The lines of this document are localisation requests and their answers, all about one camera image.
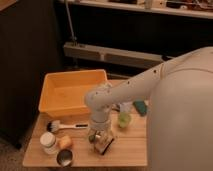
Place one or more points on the teal sponge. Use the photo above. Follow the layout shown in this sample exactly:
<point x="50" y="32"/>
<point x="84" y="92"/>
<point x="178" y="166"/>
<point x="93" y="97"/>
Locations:
<point x="140" y="107"/>

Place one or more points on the clear green plastic cup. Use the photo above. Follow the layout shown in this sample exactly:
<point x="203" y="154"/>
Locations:
<point x="124" y="116"/>

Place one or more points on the grey metal rail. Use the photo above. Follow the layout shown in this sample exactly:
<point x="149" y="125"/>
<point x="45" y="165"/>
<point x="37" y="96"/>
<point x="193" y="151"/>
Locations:
<point x="113" y="55"/>

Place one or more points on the upper shelf with clutter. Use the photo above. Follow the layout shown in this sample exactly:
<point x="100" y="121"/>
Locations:
<point x="141" y="8"/>

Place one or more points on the yellow plastic bin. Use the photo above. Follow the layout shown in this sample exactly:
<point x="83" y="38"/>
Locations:
<point x="63" y="92"/>

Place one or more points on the wooden block with black edge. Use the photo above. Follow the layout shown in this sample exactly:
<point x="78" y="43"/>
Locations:
<point x="102" y="148"/>

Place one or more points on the metal cup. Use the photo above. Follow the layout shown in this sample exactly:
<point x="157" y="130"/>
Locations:
<point x="64" y="158"/>

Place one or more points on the yellow apple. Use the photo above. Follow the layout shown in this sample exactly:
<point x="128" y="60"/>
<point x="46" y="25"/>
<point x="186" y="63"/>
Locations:
<point x="65" y="142"/>

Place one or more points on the vertical metal pipe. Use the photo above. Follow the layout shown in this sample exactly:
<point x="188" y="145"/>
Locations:
<point x="73" y="37"/>

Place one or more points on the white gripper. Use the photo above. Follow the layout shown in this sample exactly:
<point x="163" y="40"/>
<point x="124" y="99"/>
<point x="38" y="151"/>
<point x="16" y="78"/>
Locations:
<point x="100" y="131"/>

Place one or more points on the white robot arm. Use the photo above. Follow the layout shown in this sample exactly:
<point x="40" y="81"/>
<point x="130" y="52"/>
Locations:
<point x="180" y="111"/>

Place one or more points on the white handled dish brush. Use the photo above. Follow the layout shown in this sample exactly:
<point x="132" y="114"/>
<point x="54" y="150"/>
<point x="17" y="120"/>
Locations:
<point x="56" y="125"/>

